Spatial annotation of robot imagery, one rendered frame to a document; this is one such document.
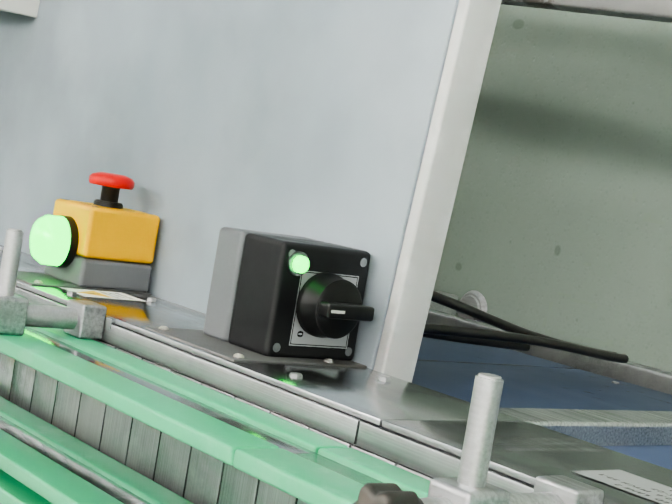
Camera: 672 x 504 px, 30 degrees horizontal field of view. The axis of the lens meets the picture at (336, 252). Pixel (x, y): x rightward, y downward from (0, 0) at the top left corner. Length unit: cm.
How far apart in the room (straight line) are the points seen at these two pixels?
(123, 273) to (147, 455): 27
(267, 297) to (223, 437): 20
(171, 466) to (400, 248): 22
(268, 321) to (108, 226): 28
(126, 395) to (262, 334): 14
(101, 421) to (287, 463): 32
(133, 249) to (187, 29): 20
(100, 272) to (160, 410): 40
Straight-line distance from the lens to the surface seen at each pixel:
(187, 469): 84
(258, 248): 86
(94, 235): 109
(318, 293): 84
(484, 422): 53
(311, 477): 61
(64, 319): 92
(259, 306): 85
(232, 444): 66
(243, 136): 104
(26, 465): 86
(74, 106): 130
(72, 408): 97
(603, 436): 87
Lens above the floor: 134
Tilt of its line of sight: 40 degrees down
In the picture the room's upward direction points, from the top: 83 degrees counter-clockwise
